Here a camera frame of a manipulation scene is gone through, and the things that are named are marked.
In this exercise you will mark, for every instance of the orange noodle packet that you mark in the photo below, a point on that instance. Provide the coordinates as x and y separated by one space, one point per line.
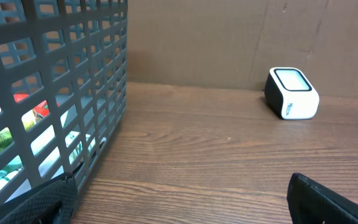
41 110

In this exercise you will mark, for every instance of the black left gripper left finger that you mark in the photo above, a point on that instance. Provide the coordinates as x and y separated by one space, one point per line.
51 202

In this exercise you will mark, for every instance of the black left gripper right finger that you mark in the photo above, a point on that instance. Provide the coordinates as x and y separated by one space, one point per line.
311 202

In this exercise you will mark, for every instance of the white barcode scanner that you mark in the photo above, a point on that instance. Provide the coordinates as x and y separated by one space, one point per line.
290 94

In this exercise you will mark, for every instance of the grey plastic shopping basket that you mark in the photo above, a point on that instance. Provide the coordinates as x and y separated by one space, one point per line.
73 54

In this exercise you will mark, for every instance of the teal wipes packet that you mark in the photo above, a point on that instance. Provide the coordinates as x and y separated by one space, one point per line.
10 171

